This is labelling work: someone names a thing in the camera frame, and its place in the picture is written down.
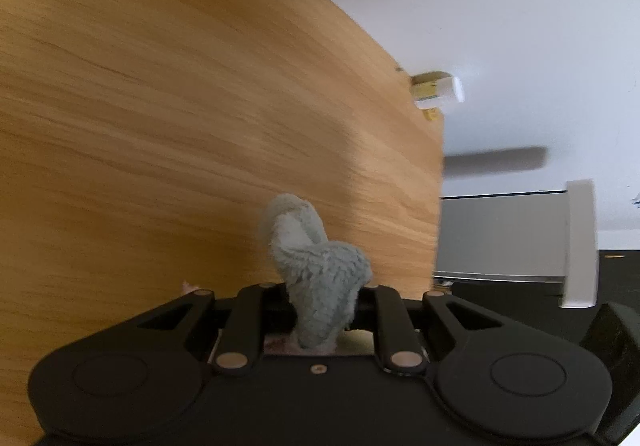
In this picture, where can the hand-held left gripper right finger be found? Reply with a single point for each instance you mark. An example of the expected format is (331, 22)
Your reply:
(386, 313)

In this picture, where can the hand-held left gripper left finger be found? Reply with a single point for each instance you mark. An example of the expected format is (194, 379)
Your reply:
(248, 311)

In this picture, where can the grey and pink fluffy cloth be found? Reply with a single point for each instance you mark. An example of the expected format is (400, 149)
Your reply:
(320, 276)

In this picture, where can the grey radiator panel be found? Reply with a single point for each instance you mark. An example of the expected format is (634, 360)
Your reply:
(500, 238)

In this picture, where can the small yellow object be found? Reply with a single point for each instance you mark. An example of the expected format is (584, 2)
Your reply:
(431, 115)

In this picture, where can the white board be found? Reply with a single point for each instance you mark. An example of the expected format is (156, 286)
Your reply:
(580, 246)

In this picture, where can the small yellow bottle white cap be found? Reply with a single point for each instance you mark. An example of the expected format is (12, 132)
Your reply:
(436, 88)

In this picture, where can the dark chair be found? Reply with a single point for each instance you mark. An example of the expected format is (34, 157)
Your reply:
(612, 366)

